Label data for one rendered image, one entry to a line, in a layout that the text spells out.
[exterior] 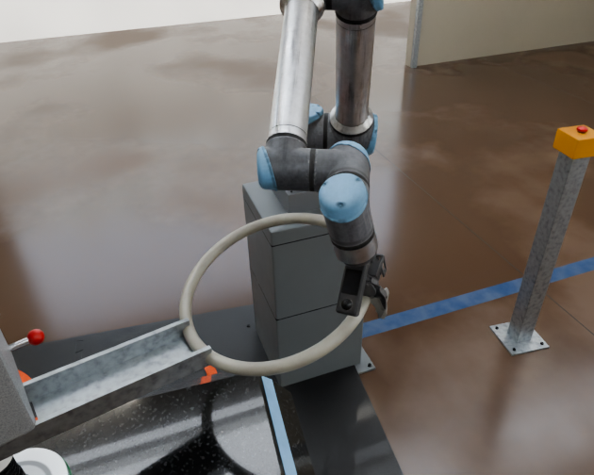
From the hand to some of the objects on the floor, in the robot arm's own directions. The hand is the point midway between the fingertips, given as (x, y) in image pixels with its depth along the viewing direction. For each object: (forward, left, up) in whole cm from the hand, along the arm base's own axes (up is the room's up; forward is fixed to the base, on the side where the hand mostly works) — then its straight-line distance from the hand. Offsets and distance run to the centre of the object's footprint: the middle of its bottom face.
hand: (369, 315), depth 120 cm
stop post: (-71, +108, -105) cm, 167 cm away
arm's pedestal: (-89, +5, -106) cm, 139 cm away
